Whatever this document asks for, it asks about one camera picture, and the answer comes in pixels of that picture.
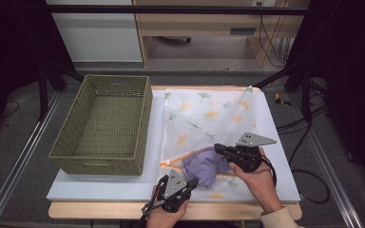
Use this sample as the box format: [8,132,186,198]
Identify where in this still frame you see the dark curtain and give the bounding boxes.
[0,0,76,143]
[284,0,365,194]

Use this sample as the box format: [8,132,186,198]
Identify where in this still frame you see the person's right hand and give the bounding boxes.
[227,146,285,215]

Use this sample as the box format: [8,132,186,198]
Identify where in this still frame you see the black metal stand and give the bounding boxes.
[37,60,85,122]
[253,60,313,124]

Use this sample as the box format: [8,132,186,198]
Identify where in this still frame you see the black horizontal bar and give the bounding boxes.
[44,4,308,16]

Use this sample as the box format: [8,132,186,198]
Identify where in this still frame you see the purple cloth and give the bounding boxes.
[182,146,236,188]

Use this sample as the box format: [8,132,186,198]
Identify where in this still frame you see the bundle of black cables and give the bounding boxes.
[277,37,293,66]

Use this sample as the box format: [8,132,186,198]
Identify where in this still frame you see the left hand-held gripper cable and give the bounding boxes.
[137,212,151,228]

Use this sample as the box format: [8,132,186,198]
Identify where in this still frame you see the white leaf-print laundry bag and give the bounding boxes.
[158,85,261,201]

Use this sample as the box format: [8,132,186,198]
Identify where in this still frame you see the person's left hand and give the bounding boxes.
[145,184,190,228]

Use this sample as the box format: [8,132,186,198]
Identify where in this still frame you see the green woven basket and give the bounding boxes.
[48,74,154,176]

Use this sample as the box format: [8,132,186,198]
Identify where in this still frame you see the wooden desk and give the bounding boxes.
[132,0,310,68]

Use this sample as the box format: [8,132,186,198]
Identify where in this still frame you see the right hand-held gripper cable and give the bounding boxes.
[260,155,331,205]

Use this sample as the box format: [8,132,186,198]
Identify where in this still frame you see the white cabinet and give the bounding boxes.
[46,0,144,63]

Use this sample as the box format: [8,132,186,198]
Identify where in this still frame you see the black floor cables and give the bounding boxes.
[277,105,328,134]

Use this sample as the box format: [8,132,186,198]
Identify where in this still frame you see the black hanging cable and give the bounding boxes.
[258,13,286,68]

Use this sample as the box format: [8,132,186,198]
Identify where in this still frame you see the yellow and black small tool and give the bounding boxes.
[274,92,293,107]

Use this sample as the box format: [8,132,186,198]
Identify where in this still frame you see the thin black floor cable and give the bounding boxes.
[0,99,21,120]

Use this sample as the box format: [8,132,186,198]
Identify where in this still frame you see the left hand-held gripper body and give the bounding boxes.
[141,169,192,217]

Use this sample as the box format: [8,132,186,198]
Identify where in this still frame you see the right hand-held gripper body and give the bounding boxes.
[227,132,278,174]

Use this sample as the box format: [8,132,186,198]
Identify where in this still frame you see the aluminium rail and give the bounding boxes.
[0,91,63,228]
[289,94,364,228]

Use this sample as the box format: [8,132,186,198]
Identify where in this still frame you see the white table mat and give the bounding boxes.
[46,89,301,203]

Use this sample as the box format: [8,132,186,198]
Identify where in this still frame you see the hand-held gripper cable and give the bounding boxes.
[137,212,151,228]
[260,155,331,205]

